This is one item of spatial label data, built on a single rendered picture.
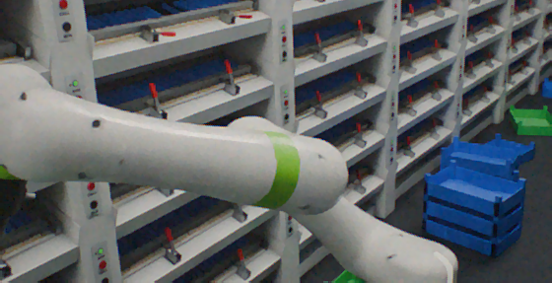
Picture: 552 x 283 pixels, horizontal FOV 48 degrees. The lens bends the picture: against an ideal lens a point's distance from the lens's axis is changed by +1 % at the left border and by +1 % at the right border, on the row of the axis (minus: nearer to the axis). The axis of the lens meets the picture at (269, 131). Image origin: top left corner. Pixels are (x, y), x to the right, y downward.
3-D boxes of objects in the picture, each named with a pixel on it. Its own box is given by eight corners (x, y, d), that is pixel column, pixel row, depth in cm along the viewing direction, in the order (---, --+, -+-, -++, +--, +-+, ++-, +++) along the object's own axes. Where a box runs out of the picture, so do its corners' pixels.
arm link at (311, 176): (300, 202, 108) (319, 135, 107) (351, 228, 98) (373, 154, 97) (215, 192, 96) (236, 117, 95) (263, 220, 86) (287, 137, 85)
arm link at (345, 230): (371, 223, 146) (231, 96, 113) (426, 249, 133) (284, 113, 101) (342, 270, 144) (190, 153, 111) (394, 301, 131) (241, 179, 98)
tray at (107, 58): (268, 32, 172) (276, -1, 167) (90, 80, 127) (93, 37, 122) (216, 5, 181) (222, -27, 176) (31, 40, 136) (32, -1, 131)
